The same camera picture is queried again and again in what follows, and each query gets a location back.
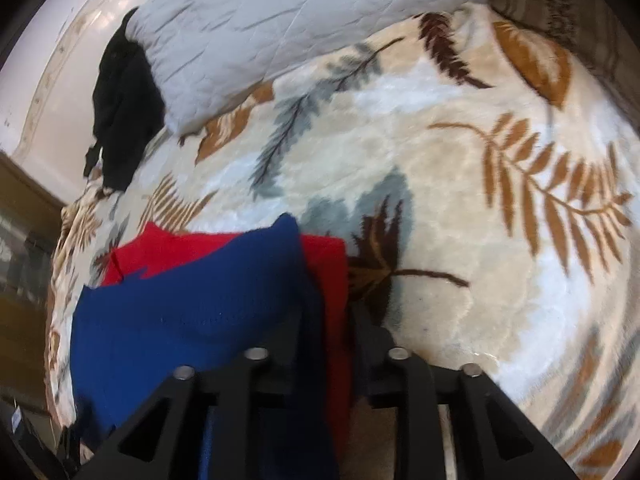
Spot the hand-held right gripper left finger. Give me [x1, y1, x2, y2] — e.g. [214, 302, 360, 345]
[80, 305, 326, 480]

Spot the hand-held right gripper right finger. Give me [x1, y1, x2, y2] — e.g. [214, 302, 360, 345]
[350, 305, 578, 480]

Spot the red and blue sweater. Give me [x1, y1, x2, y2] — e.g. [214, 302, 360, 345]
[70, 212, 351, 480]

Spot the black clothes pile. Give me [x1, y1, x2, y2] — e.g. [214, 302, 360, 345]
[82, 7, 166, 193]

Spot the leaf print blanket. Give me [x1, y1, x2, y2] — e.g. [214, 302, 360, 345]
[45, 2, 640, 480]

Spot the brown wooden door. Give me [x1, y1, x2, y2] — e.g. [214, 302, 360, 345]
[0, 152, 66, 411]

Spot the grey quilted pillow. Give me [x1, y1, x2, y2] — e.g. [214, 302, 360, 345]
[122, 0, 488, 136]

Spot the striped floral sofa back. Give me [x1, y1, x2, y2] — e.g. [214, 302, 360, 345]
[472, 0, 640, 126]

